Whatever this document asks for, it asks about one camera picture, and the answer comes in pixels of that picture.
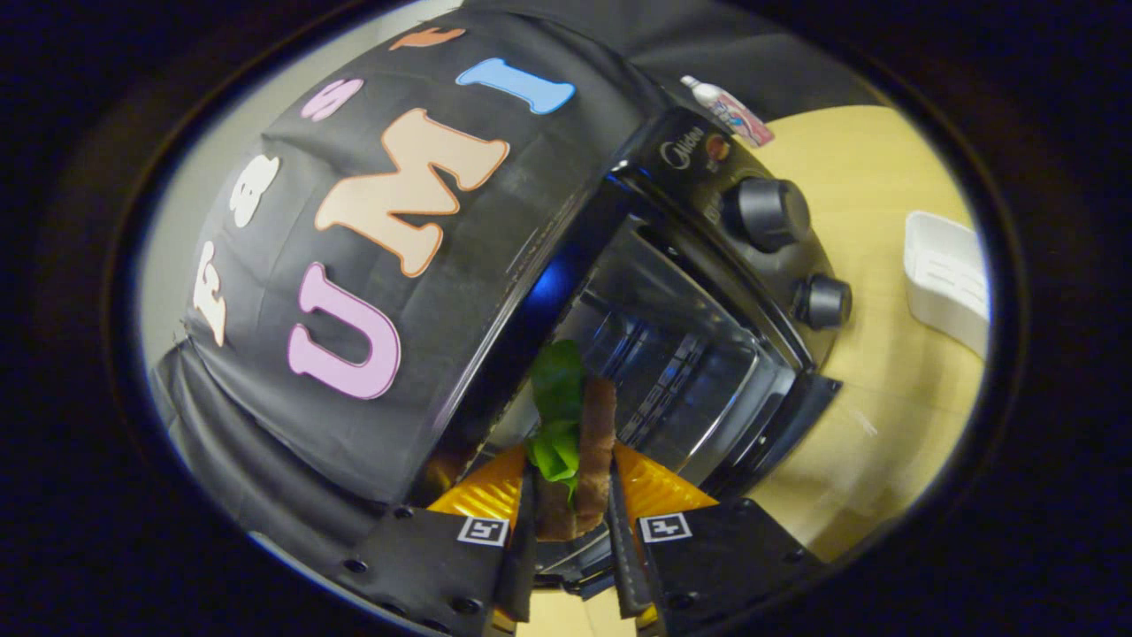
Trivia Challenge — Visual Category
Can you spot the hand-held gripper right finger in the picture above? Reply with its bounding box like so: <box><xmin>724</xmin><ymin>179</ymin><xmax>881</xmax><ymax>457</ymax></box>
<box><xmin>606</xmin><ymin>441</ymin><xmax>828</xmax><ymax>637</ymax></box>

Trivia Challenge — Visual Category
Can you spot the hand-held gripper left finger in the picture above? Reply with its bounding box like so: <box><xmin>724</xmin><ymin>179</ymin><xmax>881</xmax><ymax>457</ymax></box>
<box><xmin>340</xmin><ymin>442</ymin><xmax>539</xmax><ymax>637</ymax></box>

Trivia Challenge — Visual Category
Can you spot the lettuce sandwich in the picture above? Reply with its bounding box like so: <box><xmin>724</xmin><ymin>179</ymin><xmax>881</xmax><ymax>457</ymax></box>
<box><xmin>526</xmin><ymin>339</ymin><xmax>618</xmax><ymax>542</ymax></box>

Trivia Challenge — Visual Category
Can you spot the black toaster oven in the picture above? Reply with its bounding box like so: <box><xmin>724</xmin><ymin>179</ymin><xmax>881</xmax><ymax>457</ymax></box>
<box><xmin>416</xmin><ymin>106</ymin><xmax>854</xmax><ymax>602</ymax></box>

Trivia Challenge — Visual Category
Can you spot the white plastic tray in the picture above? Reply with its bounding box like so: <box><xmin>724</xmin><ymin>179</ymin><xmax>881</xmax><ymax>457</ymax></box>
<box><xmin>903</xmin><ymin>211</ymin><xmax>991</xmax><ymax>359</ymax></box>

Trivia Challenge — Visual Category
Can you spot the silver spray bottle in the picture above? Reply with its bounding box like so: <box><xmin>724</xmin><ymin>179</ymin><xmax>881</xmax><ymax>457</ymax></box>
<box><xmin>679</xmin><ymin>74</ymin><xmax>776</xmax><ymax>149</ymax></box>

